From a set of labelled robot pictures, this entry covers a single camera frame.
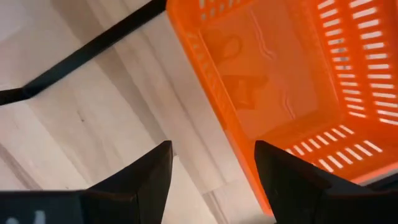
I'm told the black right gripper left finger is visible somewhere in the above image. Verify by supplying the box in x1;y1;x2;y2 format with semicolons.
88;139;174;224

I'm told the wooden shelf with black legs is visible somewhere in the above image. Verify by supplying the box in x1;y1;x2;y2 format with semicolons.
0;0;167;106

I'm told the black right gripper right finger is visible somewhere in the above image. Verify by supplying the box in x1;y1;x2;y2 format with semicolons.
254;139;333;224

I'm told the orange plastic basket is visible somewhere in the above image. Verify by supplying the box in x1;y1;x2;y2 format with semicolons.
166;0;398;218

